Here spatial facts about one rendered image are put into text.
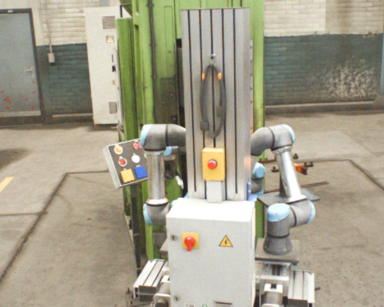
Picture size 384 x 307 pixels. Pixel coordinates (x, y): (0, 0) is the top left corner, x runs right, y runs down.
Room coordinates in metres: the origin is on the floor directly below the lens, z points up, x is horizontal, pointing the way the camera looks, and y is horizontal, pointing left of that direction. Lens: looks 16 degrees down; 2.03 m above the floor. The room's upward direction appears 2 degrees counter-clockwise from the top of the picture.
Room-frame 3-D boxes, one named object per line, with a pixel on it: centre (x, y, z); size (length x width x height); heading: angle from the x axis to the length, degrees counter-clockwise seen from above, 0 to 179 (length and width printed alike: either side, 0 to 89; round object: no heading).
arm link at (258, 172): (2.73, -0.36, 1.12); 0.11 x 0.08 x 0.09; 13
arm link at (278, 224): (2.33, -0.42, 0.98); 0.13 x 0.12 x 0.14; 116
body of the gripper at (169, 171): (2.94, 0.16, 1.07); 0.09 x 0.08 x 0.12; 167
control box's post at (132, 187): (3.20, 0.43, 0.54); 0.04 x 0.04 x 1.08; 13
